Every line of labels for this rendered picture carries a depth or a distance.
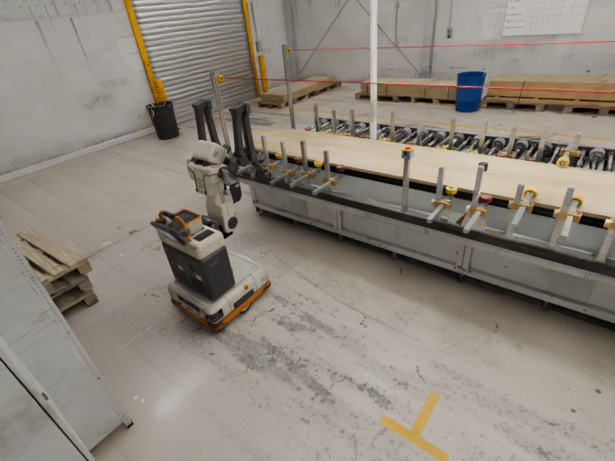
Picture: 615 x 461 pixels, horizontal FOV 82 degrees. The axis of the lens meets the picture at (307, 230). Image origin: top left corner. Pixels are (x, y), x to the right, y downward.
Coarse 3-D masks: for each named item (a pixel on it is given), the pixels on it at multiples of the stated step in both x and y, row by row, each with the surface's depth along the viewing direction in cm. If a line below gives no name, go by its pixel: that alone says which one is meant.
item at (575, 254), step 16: (240, 176) 393; (272, 176) 368; (304, 192) 341; (320, 192) 328; (336, 192) 324; (368, 208) 302; (384, 208) 292; (400, 208) 289; (416, 224) 279; (432, 224) 270; (448, 224) 262; (480, 240) 252; (496, 240) 245; (512, 240) 239; (528, 240) 237; (544, 256) 230; (560, 256) 224; (576, 256) 219; (592, 256) 217; (592, 272) 217; (608, 272) 211
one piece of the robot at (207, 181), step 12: (192, 168) 268; (204, 168) 259; (216, 168) 260; (204, 180) 264; (216, 180) 263; (204, 192) 270; (216, 192) 273; (216, 204) 278; (228, 204) 282; (216, 216) 287; (228, 216) 285; (228, 228) 288
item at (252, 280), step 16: (240, 256) 327; (240, 272) 307; (256, 272) 305; (176, 288) 297; (192, 288) 294; (240, 288) 291; (256, 288) 306; (176, 304) 309; (208, 304) 277; (224, 304) 280; (240, 304) 294; (208, 320) 280; (224, 320) 284
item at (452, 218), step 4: (448, 212) 259; (452, 212) 257; (448, 216) 260; (452, 216) 258; (456, 216) 257; (460, 216) 254; (468, 216) 251; (448, 220) 262; (452, 220) 260; (456, 220) 258; (464, 220) 254; (468, 220) 253; (480, 220) 247; (484, 220) 245; (452, 224) 262; (456, 224) 260; (464, 224) 256; (476, 224) 250; (484, 224) 246; (472, 228) 253; (476, 228) 251; (480, 228) 249; (484, 228) 248
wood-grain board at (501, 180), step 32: (288, 128) 441; (352, 160) 332; (384, 160) 325; (416, 160) 318; (448, 160) 311; (480, 160) 304; (512, 160) 298; (480, 192) 258; (512, 192) 253; (544, 192) 249; (576, 192) 244; (608, 192) 240
